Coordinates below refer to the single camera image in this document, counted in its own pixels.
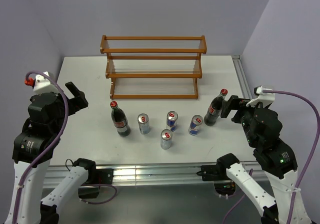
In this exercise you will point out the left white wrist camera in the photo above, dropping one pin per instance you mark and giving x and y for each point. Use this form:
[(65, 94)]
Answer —
[(41, 85)]

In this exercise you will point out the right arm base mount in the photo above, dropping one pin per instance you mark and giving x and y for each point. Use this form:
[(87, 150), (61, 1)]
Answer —
[(223, 185)]

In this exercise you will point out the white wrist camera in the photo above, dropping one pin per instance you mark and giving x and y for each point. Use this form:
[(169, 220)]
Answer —
[(263, 95), (41, 85)]

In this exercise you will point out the leftmost silver energy can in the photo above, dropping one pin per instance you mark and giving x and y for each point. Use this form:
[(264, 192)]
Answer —
[(143, 123)]

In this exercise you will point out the front silver energy can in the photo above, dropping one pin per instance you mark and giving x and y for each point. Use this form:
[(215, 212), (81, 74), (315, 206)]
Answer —
[(166, 139)]

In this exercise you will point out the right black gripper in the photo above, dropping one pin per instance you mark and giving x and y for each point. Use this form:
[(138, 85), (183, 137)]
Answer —
[(234, 102)]

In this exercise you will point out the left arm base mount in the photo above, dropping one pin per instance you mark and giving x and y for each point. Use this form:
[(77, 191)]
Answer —
[(101, 176)]

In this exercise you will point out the aluminium side rail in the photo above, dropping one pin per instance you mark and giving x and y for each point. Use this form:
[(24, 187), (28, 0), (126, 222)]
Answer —
[(241, 76)]

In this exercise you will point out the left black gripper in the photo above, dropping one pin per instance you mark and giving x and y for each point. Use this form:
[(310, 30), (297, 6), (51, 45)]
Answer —
[(75, 104)]

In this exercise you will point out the blue energy can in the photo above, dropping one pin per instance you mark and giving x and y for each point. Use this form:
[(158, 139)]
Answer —
[(195, 124)]

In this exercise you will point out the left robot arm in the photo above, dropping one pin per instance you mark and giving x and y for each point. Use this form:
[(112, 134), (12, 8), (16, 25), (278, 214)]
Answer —
[(32, 152)]

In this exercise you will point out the cola glass bottle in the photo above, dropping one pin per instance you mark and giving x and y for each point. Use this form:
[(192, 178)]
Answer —
[(215, 108), (119, 120)]

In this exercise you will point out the wooden three-tier shelf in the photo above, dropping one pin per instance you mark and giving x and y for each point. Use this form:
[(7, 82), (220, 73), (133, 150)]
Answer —
[(153, 67)]

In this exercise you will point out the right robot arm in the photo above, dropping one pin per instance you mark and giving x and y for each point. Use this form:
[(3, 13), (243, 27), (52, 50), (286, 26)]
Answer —
[(276, 158)]

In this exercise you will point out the aluminium front rail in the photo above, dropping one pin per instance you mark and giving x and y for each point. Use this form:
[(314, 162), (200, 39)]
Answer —
[(149, 175)]

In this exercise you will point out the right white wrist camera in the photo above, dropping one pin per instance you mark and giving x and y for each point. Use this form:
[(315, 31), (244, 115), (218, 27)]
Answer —
[(263, 95)]

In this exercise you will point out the silver energy can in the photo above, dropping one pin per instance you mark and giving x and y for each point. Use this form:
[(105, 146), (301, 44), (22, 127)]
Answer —
[(166, 139), (143, 123)]

